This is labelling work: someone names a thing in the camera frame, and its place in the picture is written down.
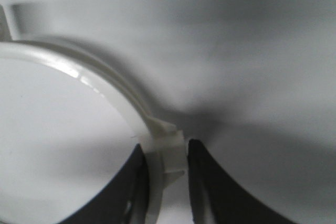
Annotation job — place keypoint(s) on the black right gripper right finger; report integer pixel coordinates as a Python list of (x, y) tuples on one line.
[(216, 197)]

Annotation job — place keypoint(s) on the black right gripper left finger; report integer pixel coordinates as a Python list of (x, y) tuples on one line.
[(124, 199)]

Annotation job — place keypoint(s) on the white half pipe clamp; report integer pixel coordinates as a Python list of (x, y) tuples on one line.
[(69, 123)]

